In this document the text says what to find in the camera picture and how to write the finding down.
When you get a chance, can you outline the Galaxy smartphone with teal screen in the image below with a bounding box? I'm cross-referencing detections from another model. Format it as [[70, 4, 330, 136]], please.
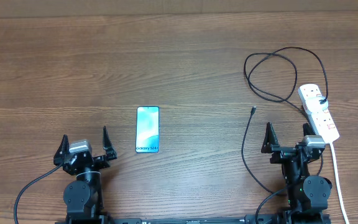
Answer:
[[135, 106, 160, 153]]

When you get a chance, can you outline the white power strip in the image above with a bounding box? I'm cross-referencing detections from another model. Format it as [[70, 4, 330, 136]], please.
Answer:
[[298, 84, 339, 144]]

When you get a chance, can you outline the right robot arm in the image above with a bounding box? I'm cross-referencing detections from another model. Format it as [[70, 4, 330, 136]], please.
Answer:
[[254, 122, 333, 224]]

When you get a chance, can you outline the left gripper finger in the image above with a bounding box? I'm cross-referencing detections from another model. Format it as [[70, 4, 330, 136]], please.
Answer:
[[53, 134, 70, 166], [103, 126, 117, 161]]

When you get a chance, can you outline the black USB charging cable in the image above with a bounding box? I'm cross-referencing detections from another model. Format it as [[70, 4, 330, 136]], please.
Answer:
[[241, 46, 329, 195]]

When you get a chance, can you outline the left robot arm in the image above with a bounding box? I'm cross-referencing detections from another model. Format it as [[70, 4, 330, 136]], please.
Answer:
[[53, 127, 117, 223]]

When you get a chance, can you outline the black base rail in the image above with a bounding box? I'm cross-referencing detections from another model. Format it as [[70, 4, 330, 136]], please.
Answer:
[[55, 214, 331, 224]]

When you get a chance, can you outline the white charger plug adapter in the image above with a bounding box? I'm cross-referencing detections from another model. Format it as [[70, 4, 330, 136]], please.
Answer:
[[303, 96, 329, 114]]

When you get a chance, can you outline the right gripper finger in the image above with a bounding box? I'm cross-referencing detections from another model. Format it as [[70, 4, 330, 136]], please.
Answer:
[[303, 123, 315, 136], [261, 122, 280, 154]]

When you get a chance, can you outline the white power strip cord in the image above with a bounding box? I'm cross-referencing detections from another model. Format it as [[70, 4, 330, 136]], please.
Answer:
[[329, 142, 350, 224]]

